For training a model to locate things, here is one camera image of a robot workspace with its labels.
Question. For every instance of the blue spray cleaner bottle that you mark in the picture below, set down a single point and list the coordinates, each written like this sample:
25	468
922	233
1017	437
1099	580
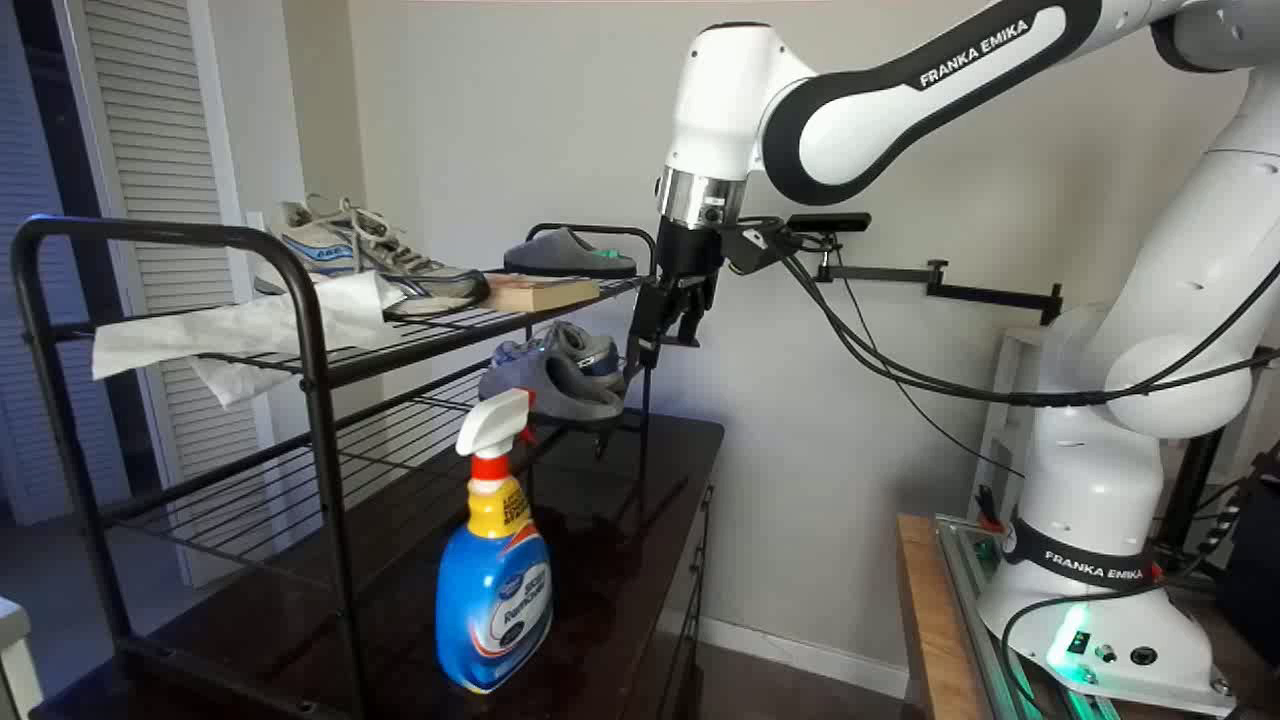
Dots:
495	602

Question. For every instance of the black metal shoe rack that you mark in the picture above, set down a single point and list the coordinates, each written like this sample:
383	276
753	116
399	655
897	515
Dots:
315	347

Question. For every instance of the white framed board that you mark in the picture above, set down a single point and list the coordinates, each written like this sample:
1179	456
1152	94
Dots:
1022	403

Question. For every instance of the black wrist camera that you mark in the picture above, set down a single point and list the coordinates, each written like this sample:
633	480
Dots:
767	242

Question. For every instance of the white louvred door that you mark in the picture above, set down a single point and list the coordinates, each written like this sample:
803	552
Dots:
145	134

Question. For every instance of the grey and blue sneaker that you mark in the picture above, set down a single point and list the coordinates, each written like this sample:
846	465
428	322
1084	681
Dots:
508	369

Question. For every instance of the white crumpled cloth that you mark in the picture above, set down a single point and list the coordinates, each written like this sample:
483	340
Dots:
243	326

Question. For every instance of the white and blue sneaker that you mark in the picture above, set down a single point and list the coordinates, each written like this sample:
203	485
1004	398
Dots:
402	265

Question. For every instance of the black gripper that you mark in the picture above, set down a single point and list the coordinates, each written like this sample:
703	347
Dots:
687	254

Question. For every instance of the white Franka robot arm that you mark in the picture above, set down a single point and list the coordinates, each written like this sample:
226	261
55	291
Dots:
853	120

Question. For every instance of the black equipment box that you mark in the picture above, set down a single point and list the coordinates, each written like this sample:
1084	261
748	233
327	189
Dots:
1259	562

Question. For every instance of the dark wooden dresser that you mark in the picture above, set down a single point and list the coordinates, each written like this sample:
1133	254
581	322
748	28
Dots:
612	562

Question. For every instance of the light wooden robot table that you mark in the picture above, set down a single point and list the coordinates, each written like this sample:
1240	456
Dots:
935	624

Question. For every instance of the grey slipper with green insert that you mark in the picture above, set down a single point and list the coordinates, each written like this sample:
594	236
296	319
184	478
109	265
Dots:
567	254

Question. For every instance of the brown hardcover book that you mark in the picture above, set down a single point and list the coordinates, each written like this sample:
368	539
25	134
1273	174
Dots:
541	291

